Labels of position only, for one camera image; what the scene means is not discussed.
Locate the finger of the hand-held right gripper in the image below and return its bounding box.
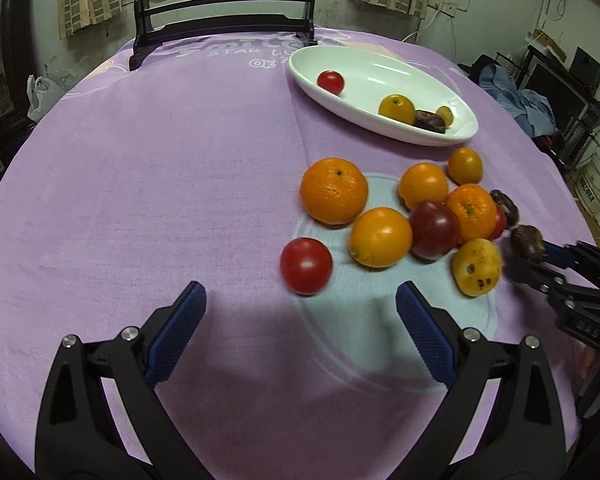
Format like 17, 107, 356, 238
504, 257, 597, 307
542, 240, 600, 289

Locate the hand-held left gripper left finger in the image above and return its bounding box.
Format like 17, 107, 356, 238
35, 281, 208, 480

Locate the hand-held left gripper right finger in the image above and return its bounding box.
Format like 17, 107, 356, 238
395, 281, 567, 480

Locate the dark brown date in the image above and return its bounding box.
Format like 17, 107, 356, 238
412, 110, 448, 135
510, 225, 548, 262
489, 189, 521, 228

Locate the yellow spotted loquat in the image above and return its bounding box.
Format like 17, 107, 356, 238
451, 238, 503, 297

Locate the red cherry tomato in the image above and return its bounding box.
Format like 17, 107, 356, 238
489, 207, 508, 241
316, 70, 345, 96

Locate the small mandarin orange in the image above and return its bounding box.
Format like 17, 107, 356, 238
445, 184, 498, 245

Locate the dark red plum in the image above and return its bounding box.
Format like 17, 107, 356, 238
409, 200, 461, 261

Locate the smooth orange fruit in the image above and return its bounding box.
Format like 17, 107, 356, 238
398, 162, 450, 209
378, 94, 416, 124
350, 207, 414, 268

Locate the small orange kumquat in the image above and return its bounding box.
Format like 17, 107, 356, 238
447, 146, 484, 185

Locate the large red tomato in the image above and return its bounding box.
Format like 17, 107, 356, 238
280, 237, 334, 296

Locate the large mandarin orange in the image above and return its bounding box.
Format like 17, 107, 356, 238
300, 158, 369, 225

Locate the white oval plate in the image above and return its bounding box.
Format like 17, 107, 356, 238
287, 45, 480, 147

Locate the white bucket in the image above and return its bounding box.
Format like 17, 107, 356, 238
572, 152, 600, 216

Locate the purple printed tablecloth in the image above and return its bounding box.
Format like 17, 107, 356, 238
0, 27, 600, 480

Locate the blue clothes pile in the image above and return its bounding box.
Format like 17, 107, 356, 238
472, 57, 563, 138

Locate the black speaker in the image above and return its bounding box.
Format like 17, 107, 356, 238
571, 47, 600, 86

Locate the white plastic bag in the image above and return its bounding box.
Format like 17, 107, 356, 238
26, 75, 63, 122

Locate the black framed decorative screen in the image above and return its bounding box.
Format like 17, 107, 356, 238
128, 0, 322, 72

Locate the white power cable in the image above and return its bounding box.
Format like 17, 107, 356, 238
402, 7, 441, 43

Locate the wall power outlet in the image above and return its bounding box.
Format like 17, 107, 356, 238
428, 0, 467, 17

